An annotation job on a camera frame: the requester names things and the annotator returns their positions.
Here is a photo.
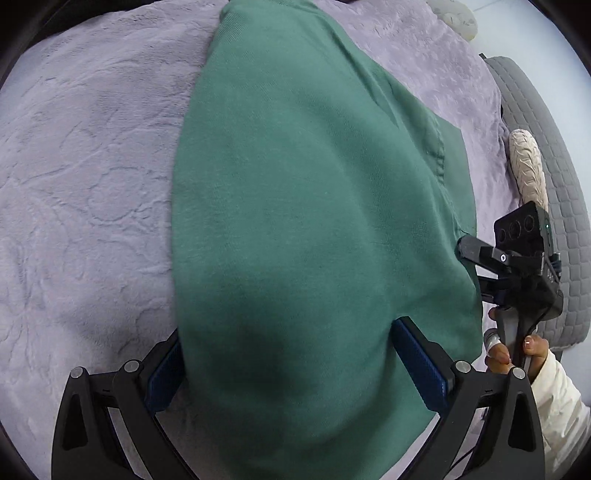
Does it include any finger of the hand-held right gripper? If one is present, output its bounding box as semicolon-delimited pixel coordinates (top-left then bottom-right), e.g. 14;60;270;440
475;274;514;306
456;234;514;278

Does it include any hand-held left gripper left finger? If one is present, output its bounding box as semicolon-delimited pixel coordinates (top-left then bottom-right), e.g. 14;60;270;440
52;329;197;480

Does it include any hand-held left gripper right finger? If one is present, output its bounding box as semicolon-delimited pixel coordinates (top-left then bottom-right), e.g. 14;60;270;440
392;316;546;480

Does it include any green shirt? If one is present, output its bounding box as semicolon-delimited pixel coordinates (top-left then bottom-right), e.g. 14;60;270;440
170;0;484;480

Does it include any person's right hand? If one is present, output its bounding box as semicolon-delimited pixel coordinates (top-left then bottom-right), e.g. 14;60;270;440
483;307;551;385

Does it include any cream textured bolster pillow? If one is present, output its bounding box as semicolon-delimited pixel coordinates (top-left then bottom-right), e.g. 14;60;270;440
508;128;550;214

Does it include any grey quilted headboard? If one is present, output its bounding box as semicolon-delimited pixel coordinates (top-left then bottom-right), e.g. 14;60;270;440
479;54;591;350

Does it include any purple plush blanket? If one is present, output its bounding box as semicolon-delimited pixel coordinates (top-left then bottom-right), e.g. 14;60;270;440
0;0;525;480

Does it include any pale textured pillow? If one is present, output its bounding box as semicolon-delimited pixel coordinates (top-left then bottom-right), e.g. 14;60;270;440
425;0;478;43

